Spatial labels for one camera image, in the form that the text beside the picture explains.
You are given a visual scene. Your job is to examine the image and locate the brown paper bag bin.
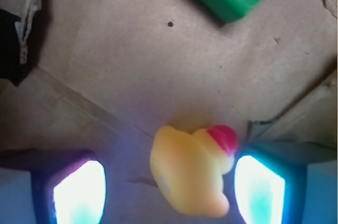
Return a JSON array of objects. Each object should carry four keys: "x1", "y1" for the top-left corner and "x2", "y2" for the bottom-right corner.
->
[{"x1": 1, "y1": 0, "x2": 337, "y2": 223}]

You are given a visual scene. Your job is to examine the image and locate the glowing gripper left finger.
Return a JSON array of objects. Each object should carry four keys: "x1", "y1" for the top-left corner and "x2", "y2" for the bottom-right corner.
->
[{"x1": 1, "y1": 150, "x2": 106, "y2": 223}]

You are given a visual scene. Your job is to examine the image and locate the yellow rubber duck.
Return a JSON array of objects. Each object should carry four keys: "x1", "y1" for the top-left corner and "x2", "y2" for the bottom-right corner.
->
[{"x1": 149, "y1": 125, "x2": 239, "y2": 218}]

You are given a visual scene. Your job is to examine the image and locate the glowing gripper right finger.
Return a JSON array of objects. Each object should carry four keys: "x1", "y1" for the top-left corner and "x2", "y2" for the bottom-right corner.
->
[{"x1": 234, "y1": 142, "x2": 337, "y2": 223}]

